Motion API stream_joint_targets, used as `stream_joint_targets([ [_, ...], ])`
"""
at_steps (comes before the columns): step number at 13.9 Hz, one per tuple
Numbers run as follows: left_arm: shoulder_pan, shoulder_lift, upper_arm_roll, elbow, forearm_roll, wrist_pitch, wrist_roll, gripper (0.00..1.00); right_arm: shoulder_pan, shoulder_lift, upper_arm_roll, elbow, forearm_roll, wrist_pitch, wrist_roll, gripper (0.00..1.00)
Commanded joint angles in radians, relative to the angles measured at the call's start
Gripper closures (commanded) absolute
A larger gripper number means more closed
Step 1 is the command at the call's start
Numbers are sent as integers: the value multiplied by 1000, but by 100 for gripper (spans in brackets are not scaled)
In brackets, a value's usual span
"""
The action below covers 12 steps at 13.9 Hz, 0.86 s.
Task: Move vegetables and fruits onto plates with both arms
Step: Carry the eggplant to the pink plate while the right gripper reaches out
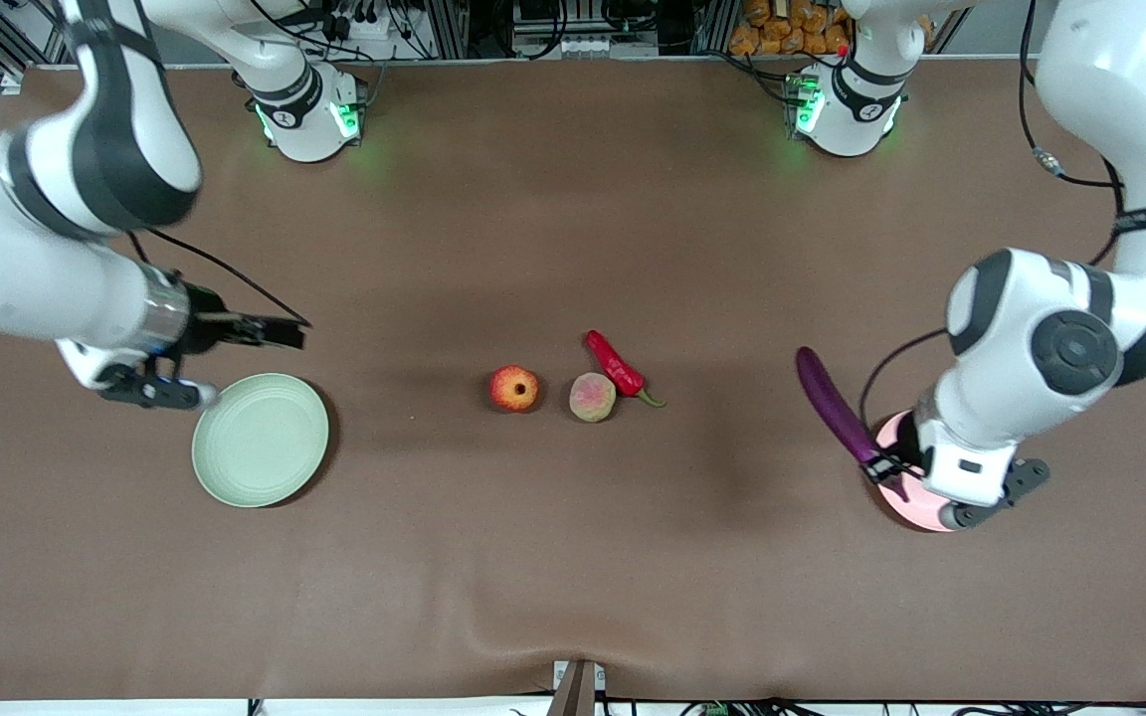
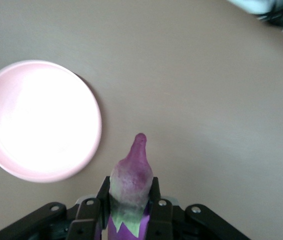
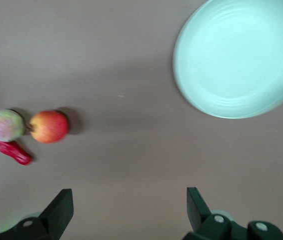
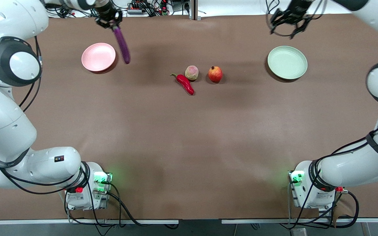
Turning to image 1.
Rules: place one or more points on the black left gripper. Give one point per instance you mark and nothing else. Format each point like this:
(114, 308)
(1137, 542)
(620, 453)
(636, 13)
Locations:
(889, 465)

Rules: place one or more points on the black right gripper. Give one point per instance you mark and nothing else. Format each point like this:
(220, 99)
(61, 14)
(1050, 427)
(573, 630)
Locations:
(206, 328)

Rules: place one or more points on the long purple eggplant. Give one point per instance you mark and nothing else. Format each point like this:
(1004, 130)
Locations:
(827, 398)

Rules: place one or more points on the red yellow apple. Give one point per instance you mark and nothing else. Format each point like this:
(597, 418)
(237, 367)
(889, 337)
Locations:
(514, 388)

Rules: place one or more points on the red chili pepper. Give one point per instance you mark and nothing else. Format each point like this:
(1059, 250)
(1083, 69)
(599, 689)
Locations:
(615, 366)

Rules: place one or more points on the pink green peach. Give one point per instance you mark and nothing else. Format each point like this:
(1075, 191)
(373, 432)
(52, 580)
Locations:
(591, 396)

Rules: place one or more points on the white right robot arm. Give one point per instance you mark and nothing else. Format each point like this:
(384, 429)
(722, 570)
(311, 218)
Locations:
(115, 129)

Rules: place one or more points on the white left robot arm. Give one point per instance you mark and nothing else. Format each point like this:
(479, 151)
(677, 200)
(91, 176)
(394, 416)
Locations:
(1110, 80)

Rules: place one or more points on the bag of orange fruits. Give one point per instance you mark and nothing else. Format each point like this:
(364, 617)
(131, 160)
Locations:
(782, 30)

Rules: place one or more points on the pink round plate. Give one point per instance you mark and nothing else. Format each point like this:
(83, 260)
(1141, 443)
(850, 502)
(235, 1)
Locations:
(906, 514)

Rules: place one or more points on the light green round plate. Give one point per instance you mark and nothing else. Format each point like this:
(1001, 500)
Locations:
(260, 441)

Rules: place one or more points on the brown table cloth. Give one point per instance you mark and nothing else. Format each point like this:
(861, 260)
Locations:
(732, 597)

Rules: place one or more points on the white power strip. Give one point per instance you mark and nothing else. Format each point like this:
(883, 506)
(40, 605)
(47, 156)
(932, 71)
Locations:
(349, 25)

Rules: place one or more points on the metal table edge clamp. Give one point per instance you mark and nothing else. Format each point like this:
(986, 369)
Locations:
(578, 691)

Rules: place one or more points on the white electronics box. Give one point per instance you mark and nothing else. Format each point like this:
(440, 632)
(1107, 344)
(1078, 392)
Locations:
(583, 40)

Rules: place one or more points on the aluminium frame profile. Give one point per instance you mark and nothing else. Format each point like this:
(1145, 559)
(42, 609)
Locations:
(6, 55)

